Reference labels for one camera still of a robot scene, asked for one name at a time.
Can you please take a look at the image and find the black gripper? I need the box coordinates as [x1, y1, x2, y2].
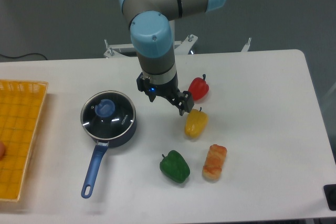
[137, 73, 194, 116]

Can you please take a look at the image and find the white base frame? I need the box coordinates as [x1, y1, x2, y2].
[103, 34, 253, 59]

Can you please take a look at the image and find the black floor cable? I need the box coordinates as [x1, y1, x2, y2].
[0, 52, 48, 60]

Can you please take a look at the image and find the dark blue saucepan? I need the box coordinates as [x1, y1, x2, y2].
[80, 90, 138, 199]

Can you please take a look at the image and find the green bell pepper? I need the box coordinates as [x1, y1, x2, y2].
[159, 150, 190, 184]

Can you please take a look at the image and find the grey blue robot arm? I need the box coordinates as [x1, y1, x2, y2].
[119, 0, 226, 114]

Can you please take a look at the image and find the black device at table edge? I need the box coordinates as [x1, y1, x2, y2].
[323, 184, 336, 211]

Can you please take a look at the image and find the yellow bell pepper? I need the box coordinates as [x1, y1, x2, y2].
[184, 107, 208, 138]

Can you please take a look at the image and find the glass lid blue knob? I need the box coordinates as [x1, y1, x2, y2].
[80, 90, 137, 140]

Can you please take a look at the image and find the yellow woven basket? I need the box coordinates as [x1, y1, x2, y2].
[1, 79, 48, 202]

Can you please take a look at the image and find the orange toasted bread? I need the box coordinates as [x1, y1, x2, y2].
[202, 144, 227, 180]

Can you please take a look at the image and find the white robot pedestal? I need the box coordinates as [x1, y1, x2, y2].
[169, 20, 175, 50]

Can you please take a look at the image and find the red bell pepper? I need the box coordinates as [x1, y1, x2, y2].
[188, 73, 209, 101]

